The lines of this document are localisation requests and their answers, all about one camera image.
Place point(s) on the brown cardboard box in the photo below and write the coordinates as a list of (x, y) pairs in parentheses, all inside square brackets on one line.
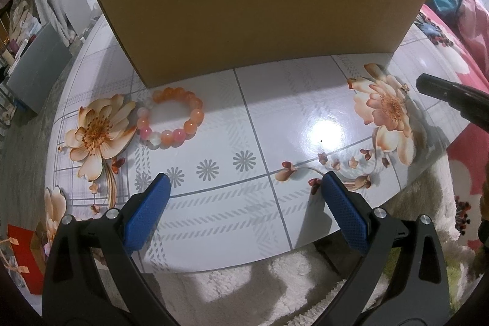
[(259, 5)]

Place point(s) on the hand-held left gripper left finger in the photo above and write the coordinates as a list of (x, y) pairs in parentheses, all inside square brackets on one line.
[(147, 215)]

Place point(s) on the white fluffy garment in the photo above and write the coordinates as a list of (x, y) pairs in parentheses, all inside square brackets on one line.
[(267, 291)]

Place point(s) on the red gift bag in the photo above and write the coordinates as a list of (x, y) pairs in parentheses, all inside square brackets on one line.
[(23, 253)]

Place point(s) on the grey storage box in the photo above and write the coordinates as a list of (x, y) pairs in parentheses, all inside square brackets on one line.
[(38, 70)]

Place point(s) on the cluttered storage shelf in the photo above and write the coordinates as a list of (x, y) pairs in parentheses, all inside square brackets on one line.
[(19, 28)]

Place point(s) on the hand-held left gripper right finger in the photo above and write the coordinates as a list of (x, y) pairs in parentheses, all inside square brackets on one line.
[(345, 215)]

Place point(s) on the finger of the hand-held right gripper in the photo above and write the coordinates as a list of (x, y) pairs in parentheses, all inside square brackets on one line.
[(450, 91)]

